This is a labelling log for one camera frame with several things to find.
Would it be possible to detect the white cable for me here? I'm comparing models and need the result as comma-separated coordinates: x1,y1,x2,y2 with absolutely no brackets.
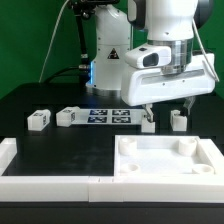
38,3,69,84

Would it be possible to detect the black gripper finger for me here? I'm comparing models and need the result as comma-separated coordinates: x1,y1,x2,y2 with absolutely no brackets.
181,96,196,116
143,104,154,122

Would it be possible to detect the black cable bundle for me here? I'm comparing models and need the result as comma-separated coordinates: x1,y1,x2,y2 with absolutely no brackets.
43,66,91,84

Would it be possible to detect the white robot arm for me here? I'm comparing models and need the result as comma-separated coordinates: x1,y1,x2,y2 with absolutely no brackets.
86,0,217,115

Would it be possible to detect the white U-shaped obstacle fence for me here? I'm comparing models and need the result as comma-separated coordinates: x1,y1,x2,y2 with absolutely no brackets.
0,138,224,203

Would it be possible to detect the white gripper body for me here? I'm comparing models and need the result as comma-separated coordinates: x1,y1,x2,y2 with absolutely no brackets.
121,45,214,106

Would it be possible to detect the fiducial marker sheet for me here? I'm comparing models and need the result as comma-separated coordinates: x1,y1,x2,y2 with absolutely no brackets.
72,109,143,125

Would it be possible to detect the white square table top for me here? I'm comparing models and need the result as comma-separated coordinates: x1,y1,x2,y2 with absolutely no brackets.
114,135,215,176

